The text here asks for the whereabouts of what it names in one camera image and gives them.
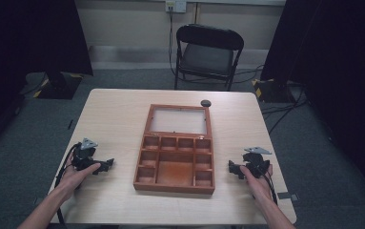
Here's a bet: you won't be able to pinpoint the wooden compartment box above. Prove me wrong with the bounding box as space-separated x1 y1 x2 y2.
132 103 216 196

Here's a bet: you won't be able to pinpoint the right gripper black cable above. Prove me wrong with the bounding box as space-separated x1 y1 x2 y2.
255 167 279 205

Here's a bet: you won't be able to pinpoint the black curtain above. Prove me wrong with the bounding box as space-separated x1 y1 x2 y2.
0 0 94 160
259 0 365 204

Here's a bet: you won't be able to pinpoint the white wall socket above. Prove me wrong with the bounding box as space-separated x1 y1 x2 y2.
165 0 188 14

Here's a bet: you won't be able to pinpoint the black wall cable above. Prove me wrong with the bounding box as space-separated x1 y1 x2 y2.
168 6 184 80

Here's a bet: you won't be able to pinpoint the black floor cables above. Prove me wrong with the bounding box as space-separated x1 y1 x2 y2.
233 64 310 135

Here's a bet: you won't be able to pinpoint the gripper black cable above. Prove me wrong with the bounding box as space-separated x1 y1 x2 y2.
54 143 80 227
255 167 279 205

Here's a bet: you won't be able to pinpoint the black folding chair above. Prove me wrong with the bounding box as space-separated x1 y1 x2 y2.
173 23 245 93

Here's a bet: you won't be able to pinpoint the black stand base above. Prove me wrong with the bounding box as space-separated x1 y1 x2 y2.
252 77 295 104
32 72 85 100

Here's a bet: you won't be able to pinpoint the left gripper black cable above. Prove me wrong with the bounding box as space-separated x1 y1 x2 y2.
54 143 80 227

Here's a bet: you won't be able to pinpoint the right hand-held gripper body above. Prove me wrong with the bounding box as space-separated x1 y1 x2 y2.
238 146 273 179

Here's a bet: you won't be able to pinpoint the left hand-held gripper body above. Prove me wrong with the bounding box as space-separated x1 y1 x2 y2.
71 137 108 172

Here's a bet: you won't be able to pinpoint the person's right hand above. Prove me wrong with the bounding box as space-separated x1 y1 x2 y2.
239 163 274 211

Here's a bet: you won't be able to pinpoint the person's left hand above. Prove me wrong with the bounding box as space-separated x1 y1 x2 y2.
55 154 102 199

